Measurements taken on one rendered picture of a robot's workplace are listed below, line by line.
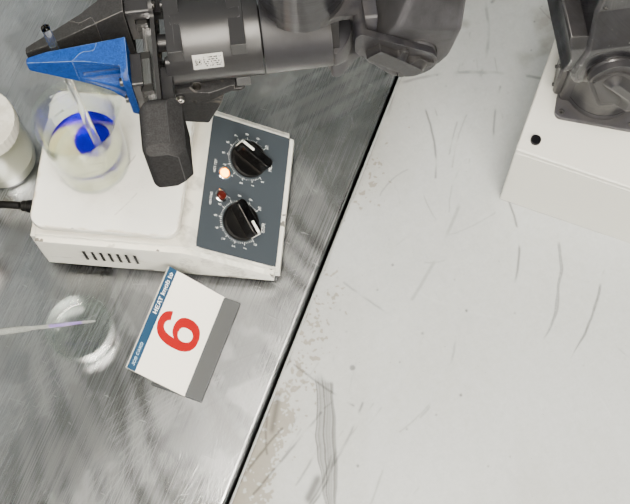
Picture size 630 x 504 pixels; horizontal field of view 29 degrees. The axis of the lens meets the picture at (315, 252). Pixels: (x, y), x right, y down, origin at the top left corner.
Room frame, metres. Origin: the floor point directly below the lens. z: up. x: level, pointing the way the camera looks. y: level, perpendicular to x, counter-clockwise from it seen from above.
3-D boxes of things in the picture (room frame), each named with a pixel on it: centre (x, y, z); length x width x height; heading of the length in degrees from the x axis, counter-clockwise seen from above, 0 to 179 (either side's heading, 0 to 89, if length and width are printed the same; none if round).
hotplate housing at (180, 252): (0.40, 0.13, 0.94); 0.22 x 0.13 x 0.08; 82
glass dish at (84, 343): (0.28, 0.20, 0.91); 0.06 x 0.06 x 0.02
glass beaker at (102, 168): (0.40, 0.17, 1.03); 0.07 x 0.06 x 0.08; 113
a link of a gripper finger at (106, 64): (0.38, 0.15, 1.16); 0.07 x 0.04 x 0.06; 94
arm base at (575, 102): (0.43, -0.23, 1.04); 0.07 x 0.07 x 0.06; 75
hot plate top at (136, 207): (0.40, 0.16, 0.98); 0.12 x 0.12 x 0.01; 82
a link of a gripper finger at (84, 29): (0.42, 0.15, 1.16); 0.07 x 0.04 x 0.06; 94
